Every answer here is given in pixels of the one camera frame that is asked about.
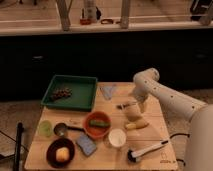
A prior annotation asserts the black cable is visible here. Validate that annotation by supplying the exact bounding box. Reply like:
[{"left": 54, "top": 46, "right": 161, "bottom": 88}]
[{"left": 169, "top": 132, "right": 187, "bottom": 168}]

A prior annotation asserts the blue sponge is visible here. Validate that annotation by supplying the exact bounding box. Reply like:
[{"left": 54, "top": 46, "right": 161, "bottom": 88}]
[{"left": 76, "top": 134, "right": 97, "bottom": 156}]

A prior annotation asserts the metal ladle spoon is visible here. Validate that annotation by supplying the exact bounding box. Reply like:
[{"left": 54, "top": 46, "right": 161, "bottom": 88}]
[{"left": 53, "top": 123, "right": 84, "bottom": 137}]

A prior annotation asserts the green cucumber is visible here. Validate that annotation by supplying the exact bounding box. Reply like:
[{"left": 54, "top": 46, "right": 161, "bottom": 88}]
[{"left": 89, "top": 120, "right": 110, "bottom": 128}]

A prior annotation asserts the metal fork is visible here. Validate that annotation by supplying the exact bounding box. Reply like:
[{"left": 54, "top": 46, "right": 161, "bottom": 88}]
[{"left": 116, "top": 102, "right": 137, "bottom": 110}]

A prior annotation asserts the white handled dish brush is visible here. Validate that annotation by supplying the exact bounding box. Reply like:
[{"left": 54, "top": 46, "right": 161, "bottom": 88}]
[{"left": 127, "top": 140, "right": 168, "bottom": 163}]

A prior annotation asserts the yellow round fruit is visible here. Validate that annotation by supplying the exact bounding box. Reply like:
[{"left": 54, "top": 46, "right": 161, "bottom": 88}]
[{"left": 56, "top": 147, "right": 69, "bottom": 162}]

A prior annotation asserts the light blue cloth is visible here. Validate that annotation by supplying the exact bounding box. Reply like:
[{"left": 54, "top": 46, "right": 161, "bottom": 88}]
[{"left": 100, "top": 84, "right": 116, "bottom": 100}]

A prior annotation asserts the bunch of dark grapes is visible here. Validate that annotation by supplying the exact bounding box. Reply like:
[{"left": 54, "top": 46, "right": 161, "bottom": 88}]
[{"left": 50, "top": 88, "right": 72, "bottom": 101}]

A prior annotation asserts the green plastic tray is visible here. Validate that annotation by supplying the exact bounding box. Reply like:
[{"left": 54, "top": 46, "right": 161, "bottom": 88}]
[{"left": 41, "top": 75, "right": 98, "bottom": 111}]

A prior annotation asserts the wooden table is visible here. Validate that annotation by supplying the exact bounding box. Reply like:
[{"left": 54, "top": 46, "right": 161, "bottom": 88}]
[{"left": 25, "top": 83, "right": 178, "bottom": 171}]

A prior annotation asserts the orange bowl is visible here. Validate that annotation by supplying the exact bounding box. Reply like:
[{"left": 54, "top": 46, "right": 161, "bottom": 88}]
[{"left": 83, "top": 111, "right": 111, "bottom": 140}]

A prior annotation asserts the dark brown bowl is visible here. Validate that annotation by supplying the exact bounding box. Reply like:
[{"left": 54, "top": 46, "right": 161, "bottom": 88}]
[{"left": 46, "top": 138, "right": 75, "bottom": 168}]

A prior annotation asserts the white cup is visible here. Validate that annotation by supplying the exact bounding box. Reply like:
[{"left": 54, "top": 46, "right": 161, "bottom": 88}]
[{"left": 108, "top": 129, "right": 126, "bottom": 148}]

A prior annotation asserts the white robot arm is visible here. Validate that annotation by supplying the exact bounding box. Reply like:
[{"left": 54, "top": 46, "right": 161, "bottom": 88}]
[{"left": 133, "top": 68, "right": 213, "bottom": 171}]

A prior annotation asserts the black pole stand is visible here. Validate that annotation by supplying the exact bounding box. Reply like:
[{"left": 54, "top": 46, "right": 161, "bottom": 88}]
[{"left": 13, "top": 122, "right": 24, "bottom": 171}]

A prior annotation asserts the green plastic cup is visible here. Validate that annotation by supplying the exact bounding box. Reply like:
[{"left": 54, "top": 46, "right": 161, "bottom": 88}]
[{"left": 38, "top": 120, "right": 53, "bottom": 137}]

